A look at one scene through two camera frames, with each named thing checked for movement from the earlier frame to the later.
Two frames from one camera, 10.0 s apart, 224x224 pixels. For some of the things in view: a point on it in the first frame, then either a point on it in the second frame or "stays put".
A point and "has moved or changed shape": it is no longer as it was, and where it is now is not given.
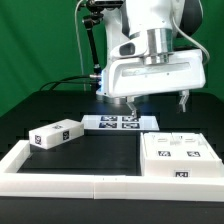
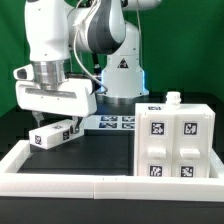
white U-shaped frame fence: [101, 186] stays put
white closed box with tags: [53, 134] stays put
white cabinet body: [178, 155] has moved or changed shape
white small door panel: [159, 146] has moved or changed shape
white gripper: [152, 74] to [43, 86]
